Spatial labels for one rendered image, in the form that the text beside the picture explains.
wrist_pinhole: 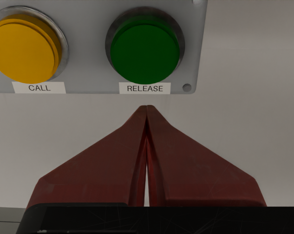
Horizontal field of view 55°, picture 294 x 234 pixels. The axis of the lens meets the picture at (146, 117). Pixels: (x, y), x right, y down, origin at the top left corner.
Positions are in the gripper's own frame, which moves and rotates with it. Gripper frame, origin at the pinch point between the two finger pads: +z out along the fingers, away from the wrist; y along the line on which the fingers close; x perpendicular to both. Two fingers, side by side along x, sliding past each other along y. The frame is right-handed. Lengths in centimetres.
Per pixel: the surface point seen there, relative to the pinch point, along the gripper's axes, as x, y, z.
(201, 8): -3.4, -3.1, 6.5
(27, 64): -0.5, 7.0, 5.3
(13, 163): 19.4, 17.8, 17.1
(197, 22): -2.6, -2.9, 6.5
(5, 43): -1.8, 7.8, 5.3
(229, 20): 0.4, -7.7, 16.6
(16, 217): 162, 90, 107
